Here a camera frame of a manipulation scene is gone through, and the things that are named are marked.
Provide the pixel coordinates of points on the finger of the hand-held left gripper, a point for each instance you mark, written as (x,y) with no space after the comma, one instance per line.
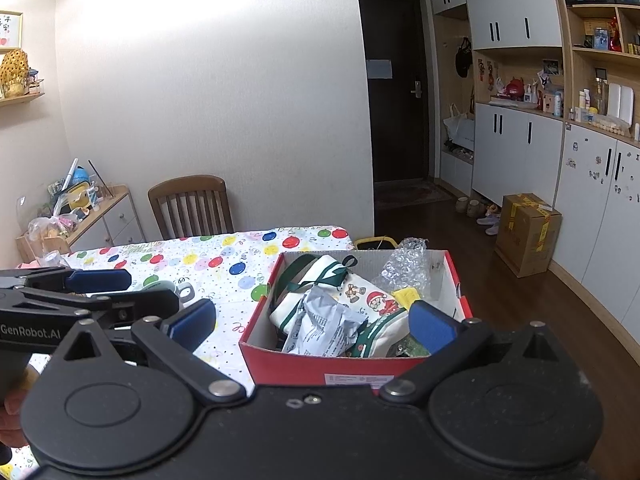
(125,302)
(100,281)

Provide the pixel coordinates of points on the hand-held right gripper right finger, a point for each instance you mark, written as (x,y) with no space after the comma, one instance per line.
(432,327)

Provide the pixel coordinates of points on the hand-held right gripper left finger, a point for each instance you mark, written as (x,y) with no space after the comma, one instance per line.
(192,322)

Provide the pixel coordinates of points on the yellow sponge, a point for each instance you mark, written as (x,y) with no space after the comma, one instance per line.
(404,296)

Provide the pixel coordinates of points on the white green printed cloth bag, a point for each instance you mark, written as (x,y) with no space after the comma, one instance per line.
(380,305)

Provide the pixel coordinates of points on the bubble wrap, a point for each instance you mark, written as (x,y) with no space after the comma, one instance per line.
(405,265)

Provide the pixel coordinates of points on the grey packet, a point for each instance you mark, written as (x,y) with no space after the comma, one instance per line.
(320,325)

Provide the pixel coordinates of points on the red cardboard box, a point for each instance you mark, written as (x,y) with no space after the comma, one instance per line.
(300,365)

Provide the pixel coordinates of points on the person's left hand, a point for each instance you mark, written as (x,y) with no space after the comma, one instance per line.
(12,420)

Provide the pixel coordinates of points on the green mug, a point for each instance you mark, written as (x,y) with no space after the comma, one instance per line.
(160,285)

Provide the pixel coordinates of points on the wooden side cabinet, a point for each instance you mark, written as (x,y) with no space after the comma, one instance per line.
(115,225)

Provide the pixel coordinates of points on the balloon printed tablecloth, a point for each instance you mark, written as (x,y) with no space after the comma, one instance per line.
(225,270)

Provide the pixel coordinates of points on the pink folded cloth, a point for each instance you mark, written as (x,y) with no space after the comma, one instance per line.
(27,264)

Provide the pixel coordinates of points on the plastic bag with pink items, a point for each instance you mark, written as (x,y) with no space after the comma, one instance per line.
(50,227)

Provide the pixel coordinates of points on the blue yellow toy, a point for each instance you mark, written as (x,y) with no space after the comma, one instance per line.
(77,190)

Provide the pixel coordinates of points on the yellow trash bin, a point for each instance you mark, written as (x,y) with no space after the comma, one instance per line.
(367,243)

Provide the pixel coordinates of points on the pale slipper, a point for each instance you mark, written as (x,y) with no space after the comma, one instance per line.
(489,219)
(493,229)

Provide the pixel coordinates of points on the wooden chair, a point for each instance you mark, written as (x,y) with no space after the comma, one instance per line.
(190,205)

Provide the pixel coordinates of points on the beige ceramic pot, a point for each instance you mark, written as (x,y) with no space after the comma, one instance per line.
(475,209)
(461,206)

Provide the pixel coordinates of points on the cardboard box with yellow tape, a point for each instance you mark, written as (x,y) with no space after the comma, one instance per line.
(525,235)

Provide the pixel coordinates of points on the dark door mat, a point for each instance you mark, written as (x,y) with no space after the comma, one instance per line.
(410,195)

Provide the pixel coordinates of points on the dark door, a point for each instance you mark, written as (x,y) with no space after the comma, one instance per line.
(400,135)

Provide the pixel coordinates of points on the white shopping bag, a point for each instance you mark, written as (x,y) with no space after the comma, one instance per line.
(459,127)

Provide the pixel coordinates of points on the golden ornament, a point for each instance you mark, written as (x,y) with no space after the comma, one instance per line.
(14,72)

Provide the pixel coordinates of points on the red pouch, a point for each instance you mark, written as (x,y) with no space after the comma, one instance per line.
(514,87)

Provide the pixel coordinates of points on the white paper notice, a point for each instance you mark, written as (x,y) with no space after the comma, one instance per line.
(380,69)

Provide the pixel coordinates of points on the framed picture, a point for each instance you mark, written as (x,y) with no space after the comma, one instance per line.
(10,30)

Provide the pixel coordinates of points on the black hanging bag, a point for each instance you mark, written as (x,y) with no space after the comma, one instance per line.
(463,57)

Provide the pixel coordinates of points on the white panel device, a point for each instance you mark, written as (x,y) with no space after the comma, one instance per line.
(620,102)

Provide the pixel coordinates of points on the wooden wall shelf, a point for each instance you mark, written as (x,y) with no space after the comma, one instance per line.
(22,99)

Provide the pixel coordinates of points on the white wall cabinet unit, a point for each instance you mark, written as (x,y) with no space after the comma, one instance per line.
(505,20)

